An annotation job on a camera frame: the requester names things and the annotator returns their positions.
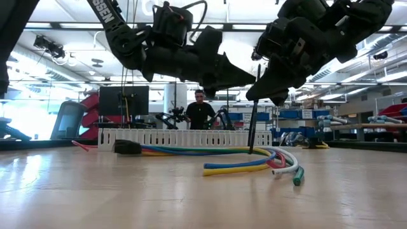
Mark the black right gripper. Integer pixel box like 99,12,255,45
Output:
245,15,338,108

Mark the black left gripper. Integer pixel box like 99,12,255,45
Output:
141,25,258,100

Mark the thin black cable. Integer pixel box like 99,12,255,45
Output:
247,63,262,155

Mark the red cable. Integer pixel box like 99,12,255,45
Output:
141,146,287,169

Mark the white cable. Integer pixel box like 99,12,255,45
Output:
263,146,300,176

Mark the blue cable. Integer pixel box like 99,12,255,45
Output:
141,145,277,169

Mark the yellow cable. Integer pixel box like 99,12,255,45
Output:
141,146,273,177

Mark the bundle of coloured cables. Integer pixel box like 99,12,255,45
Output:
141,145,305,187

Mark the black cable end wrap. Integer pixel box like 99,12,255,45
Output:
113,139,142,156

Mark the white slotted cable duct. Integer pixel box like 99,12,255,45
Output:
97,128,273,152

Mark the person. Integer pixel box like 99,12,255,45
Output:
185,89,217,130

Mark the black overhead light bar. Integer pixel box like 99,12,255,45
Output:
24,21,407,32

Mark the white round pillar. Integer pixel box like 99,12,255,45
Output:
163,84,188,111

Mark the grey rolled tube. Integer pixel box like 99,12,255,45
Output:
368,116,406,125
317,114,349,133

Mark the wooden workbench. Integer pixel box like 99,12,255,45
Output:
330,123,407,142

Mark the red storage bin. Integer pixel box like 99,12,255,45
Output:
378,103,407,119

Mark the black computer monitor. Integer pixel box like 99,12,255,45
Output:
98,85,149,117

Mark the red panel structure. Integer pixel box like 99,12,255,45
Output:
79,92,127,140

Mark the white grey mesh office chair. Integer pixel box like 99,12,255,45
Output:
50,101,88,140

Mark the black overhead camera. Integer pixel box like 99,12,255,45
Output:
251,47,265,62

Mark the yellow wire spool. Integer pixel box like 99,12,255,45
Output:
297,141,331,149

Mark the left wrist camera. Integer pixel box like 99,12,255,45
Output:
151,1,194,48

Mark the white hanging ring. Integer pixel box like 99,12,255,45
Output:
141,0,160,17

